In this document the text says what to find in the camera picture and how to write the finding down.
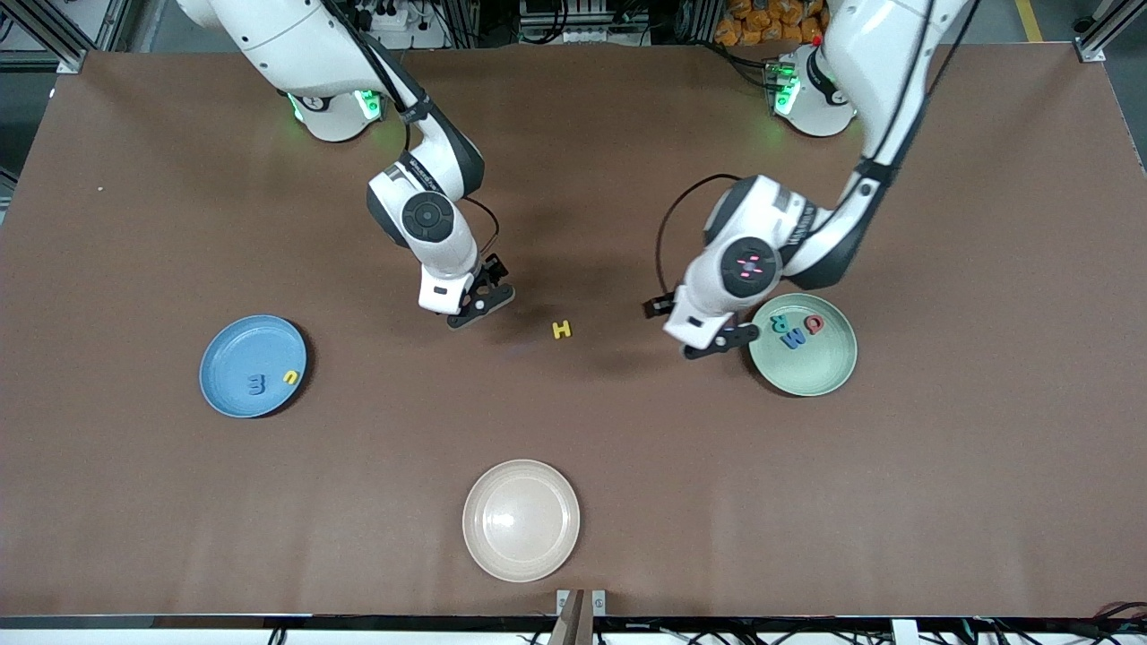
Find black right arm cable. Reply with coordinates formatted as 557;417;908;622
323;0;501;262

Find metal table edge bracket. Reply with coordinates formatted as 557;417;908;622
548;589;607;645

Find blue plate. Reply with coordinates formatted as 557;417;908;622
199;314;307;419

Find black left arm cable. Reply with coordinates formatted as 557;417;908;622
655;0;978;304

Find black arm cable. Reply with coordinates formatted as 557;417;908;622
655;0;978;304
323;0;501;262

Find aluminium frame profile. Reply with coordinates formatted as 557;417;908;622
0;0;88;74
1078;0;1147;64

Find white power strip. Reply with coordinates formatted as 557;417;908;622
345;0;449;50

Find grey equipment rack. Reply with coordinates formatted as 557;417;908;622
520;0;651;46

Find green plate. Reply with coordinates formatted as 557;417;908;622
748;293;858;398

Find orange snack bags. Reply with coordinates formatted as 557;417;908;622
715;0;825;47

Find beige plate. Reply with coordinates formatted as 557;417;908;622
462;460;582;583

